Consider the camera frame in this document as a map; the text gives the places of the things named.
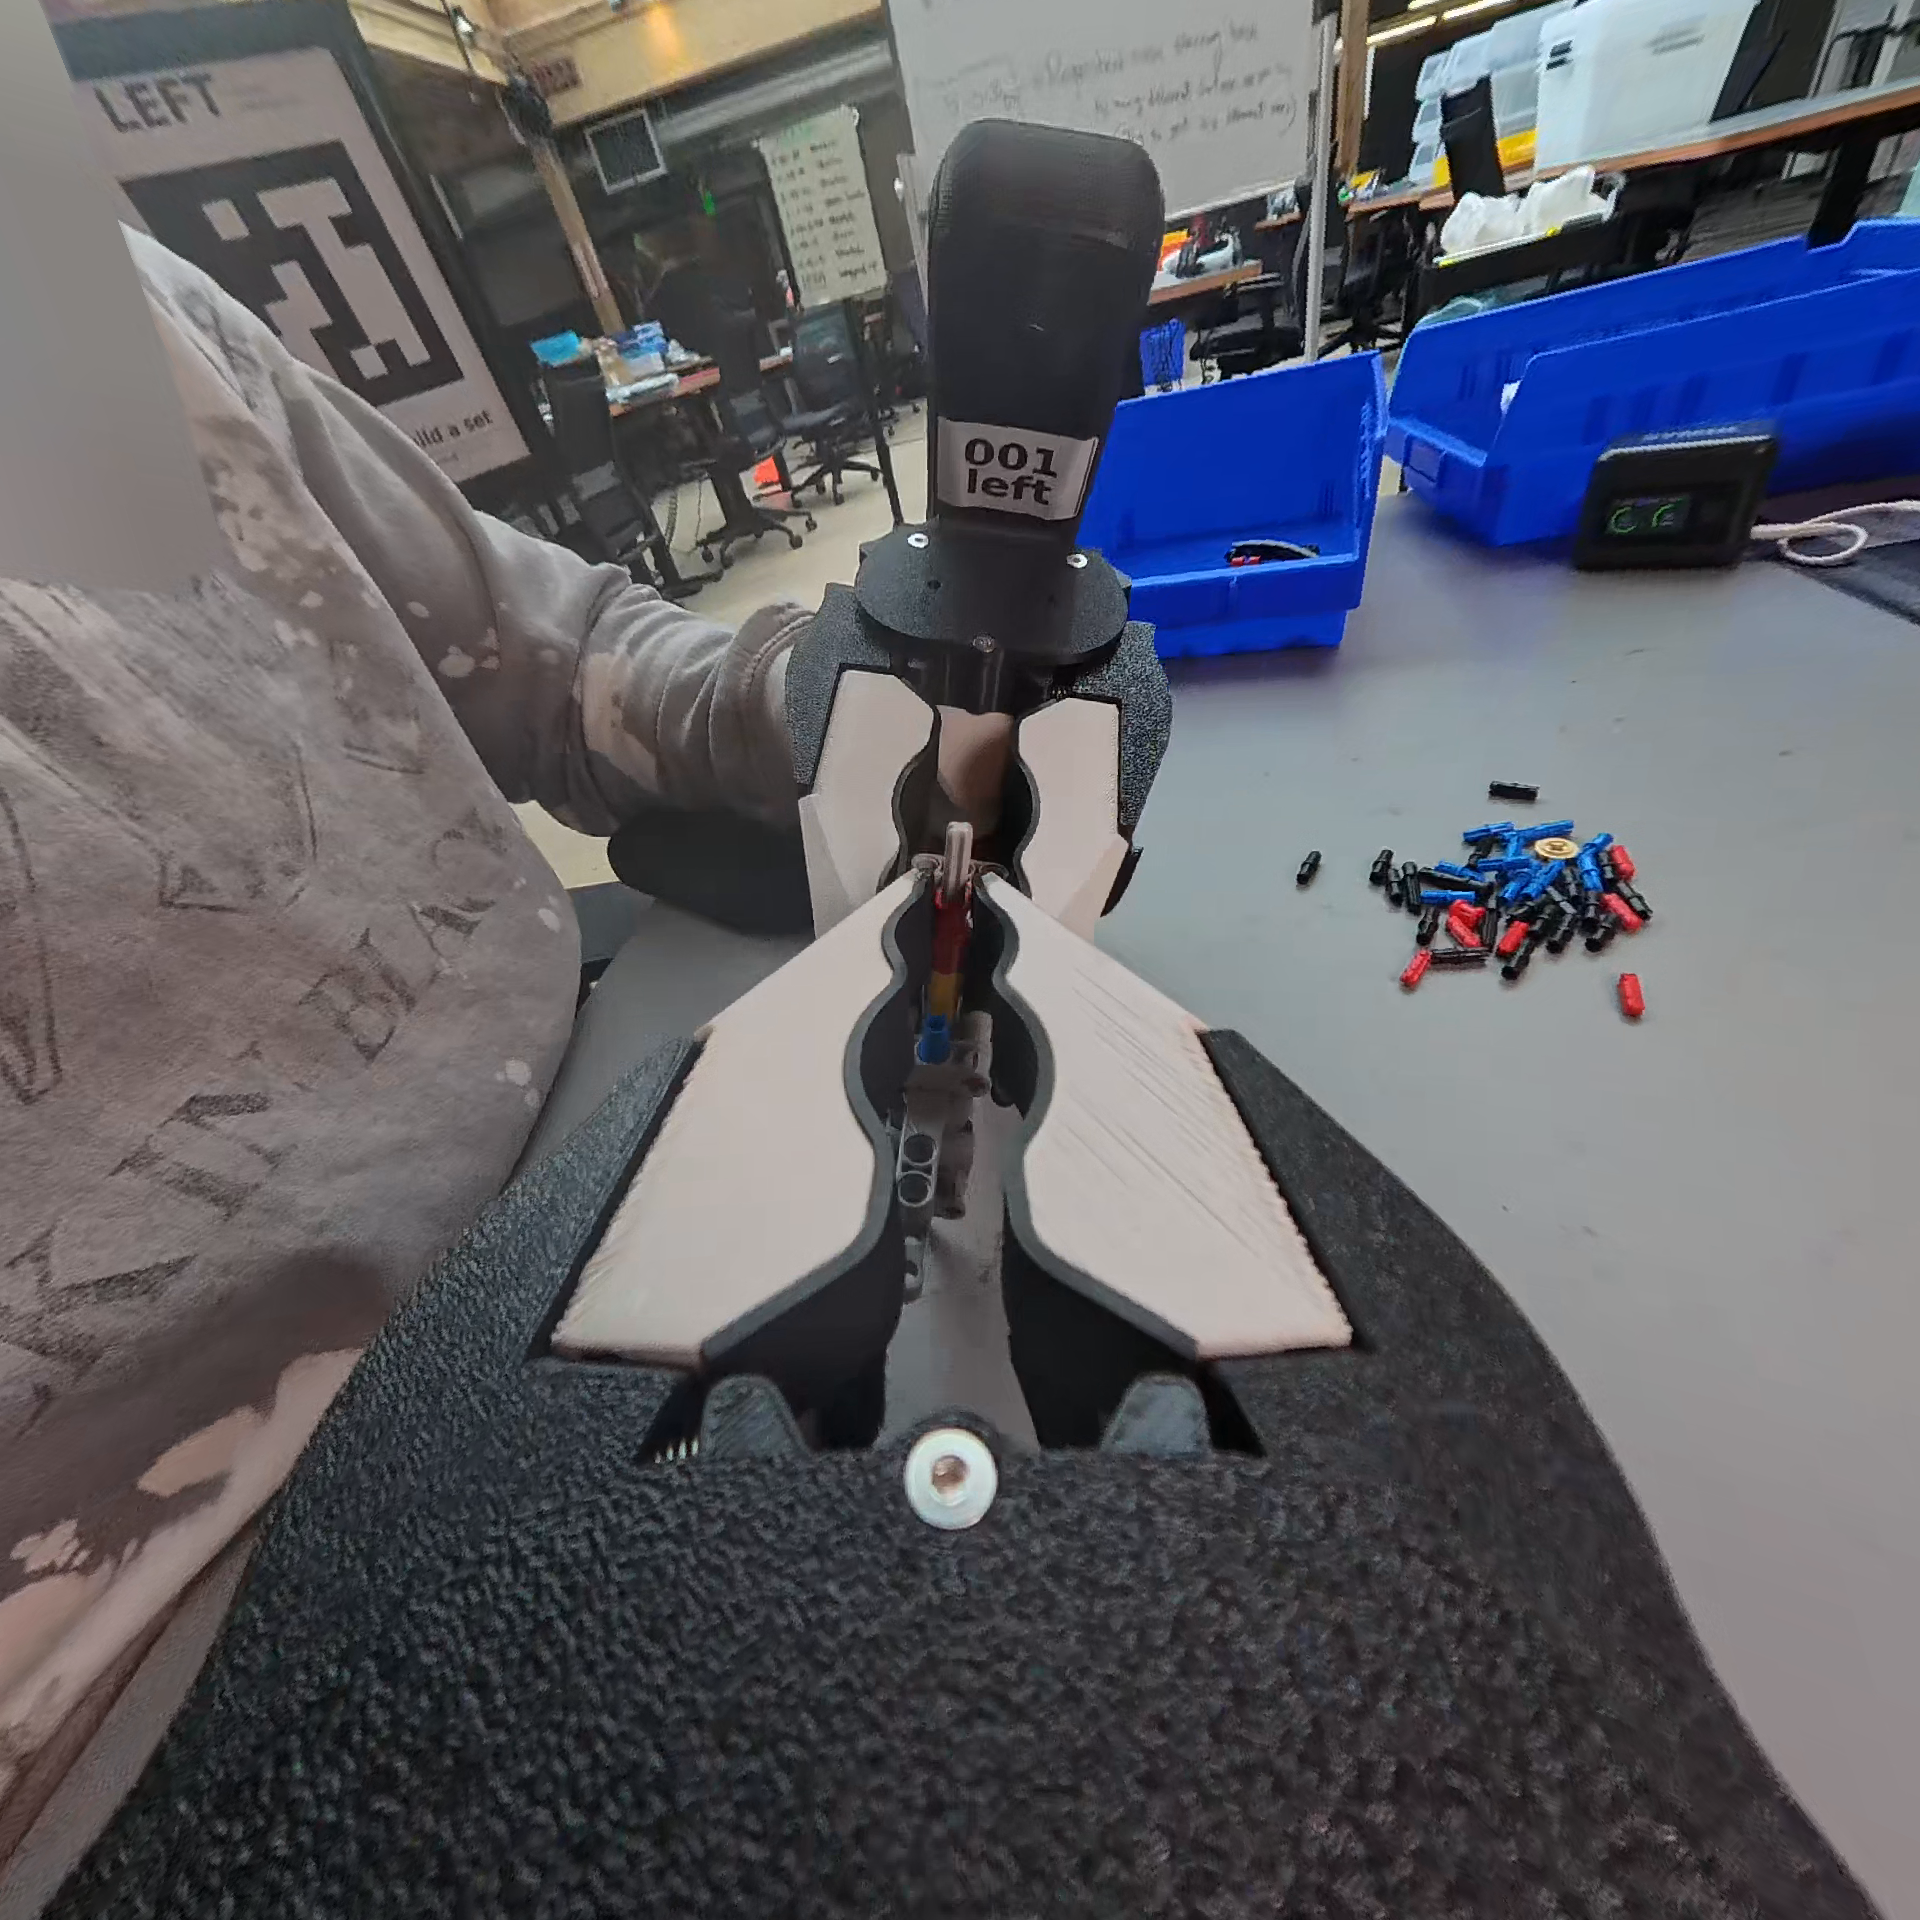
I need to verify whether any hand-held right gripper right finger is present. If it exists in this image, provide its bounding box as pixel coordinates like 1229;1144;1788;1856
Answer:
977;880;1356;1365

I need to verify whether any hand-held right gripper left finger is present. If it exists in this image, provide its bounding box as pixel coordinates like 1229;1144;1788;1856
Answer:
551;880;922;1367

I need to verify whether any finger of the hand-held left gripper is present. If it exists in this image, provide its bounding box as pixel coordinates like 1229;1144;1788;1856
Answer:
802;667;943;936
984;702;1135;944

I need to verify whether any grey toy brick assembly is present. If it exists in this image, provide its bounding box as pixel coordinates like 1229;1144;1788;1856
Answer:
891;823;1003;1307

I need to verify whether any pile of small toy pins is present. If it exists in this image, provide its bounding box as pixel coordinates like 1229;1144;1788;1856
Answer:
1296;780;1653;1023

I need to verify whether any person's left forearm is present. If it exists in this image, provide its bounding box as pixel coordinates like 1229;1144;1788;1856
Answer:
450;502;819;835

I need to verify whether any grey desk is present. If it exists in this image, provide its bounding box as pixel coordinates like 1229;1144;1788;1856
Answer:
509;479;1920;1920

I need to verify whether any black desk mat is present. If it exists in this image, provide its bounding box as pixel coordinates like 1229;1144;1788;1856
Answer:
1777;525;1920;623

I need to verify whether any black office chair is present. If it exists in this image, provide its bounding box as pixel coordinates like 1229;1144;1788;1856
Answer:
784;299;904;505
681;299;819;569

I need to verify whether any whiteboard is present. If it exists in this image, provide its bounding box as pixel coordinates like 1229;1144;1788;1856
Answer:
885;0;1325;220

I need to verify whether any paper flip chart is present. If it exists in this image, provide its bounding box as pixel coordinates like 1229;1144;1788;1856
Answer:
756;105;889;308

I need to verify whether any small blue storage bin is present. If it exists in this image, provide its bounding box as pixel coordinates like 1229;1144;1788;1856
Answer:
1077;352;1391;662

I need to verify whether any white plastic bag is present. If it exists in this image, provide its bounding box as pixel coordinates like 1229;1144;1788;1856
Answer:
1437;165;1626;256

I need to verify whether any person's grey sweatshirt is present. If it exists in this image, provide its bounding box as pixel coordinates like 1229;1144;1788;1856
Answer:
0;224;588;1847

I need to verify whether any white storage box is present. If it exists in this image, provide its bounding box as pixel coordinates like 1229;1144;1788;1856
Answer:
1535;0;1765;167

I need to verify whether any black display device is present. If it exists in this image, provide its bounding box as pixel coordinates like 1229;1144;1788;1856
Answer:
1572;423;1781;572

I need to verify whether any wooden workbench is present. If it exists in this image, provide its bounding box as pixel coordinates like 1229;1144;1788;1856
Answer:
1319;76;1920;256

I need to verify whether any black white marker board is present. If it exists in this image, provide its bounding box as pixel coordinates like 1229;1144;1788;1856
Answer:
45;0;536;485

